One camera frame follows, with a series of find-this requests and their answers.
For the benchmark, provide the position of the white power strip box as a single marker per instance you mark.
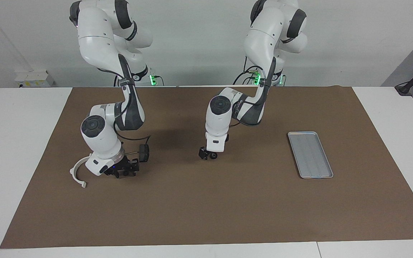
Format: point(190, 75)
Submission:
point(34, 79)

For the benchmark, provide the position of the grey metal tray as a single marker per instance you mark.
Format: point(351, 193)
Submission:
point(312, 157)

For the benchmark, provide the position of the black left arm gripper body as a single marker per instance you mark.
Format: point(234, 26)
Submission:
point(226, 138)

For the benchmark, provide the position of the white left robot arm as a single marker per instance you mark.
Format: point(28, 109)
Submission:
point(264, 36)

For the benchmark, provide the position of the rectangular dark grey brake pad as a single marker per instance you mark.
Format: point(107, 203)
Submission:
point(144, 154)

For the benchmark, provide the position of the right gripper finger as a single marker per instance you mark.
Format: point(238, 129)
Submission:
point(132, 173)
point(117, 175)

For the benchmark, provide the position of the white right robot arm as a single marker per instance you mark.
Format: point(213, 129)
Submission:
point(99, 39)

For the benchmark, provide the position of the brown table mat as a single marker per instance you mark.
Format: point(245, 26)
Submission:
point(206, 200)

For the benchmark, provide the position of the white curved plastic bracket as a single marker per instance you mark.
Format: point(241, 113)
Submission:
point(73, 172)

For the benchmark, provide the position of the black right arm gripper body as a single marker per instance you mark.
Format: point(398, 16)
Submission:
point(126, 165)

